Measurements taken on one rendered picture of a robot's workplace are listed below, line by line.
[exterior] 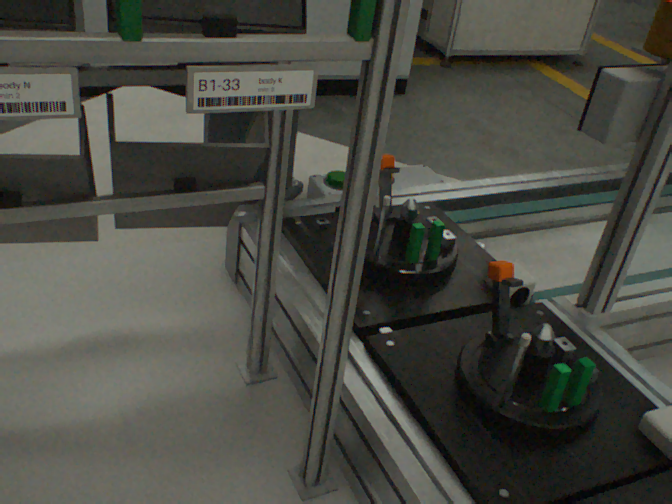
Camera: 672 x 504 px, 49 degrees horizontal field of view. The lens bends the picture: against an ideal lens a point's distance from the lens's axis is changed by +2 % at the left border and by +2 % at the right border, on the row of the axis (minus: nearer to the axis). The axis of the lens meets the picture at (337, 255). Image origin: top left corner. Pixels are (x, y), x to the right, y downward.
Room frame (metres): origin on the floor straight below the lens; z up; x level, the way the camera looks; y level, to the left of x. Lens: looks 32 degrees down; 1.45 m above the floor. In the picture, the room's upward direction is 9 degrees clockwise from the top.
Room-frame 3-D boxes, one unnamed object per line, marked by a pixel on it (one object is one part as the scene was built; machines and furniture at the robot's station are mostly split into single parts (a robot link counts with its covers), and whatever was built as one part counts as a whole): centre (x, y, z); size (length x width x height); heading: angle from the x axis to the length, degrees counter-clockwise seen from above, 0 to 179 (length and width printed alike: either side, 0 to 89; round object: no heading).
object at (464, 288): (0.79, -0.08, 0.96); 0.24 x 0.24 x 0.02; 30
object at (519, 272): (0.75, -0.21, 0.97); 0.05 x 0.05 x 0.04; 30
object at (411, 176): (1.01, -0.05, 0.93); 0.21 x 0.07 x 0.06; 120
